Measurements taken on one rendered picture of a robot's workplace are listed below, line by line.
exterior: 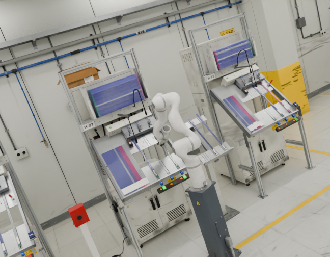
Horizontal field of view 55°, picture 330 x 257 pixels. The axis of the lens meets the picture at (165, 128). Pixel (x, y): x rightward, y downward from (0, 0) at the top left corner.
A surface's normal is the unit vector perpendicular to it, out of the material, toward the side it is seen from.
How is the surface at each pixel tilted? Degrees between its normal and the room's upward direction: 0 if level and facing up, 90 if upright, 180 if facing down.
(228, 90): 44
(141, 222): 90
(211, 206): 90
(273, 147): 90
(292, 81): 90
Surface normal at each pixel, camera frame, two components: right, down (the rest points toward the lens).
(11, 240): 0.09, -0.56
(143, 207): 0.41, 0.10
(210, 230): -0.67, 0.39
